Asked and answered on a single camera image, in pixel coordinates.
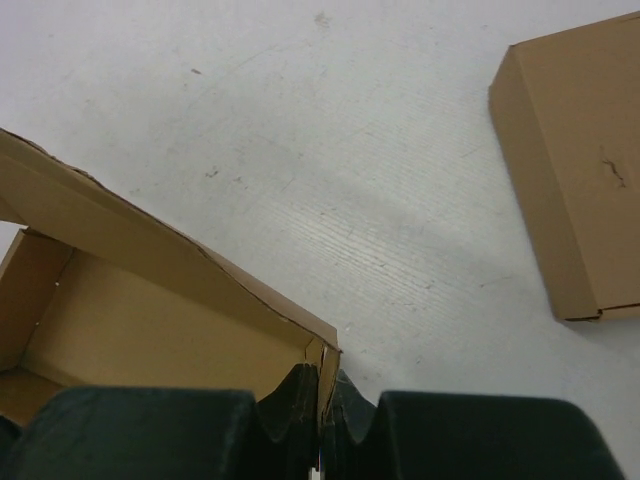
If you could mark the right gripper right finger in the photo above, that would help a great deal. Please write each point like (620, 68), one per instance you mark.
(421, 435)

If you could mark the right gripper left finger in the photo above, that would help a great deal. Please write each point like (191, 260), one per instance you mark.
(99, 432)

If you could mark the brown paper box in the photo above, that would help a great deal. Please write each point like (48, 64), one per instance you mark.
(96, 291)

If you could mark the folded box middle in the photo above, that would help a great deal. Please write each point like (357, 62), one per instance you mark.
(565, 108)

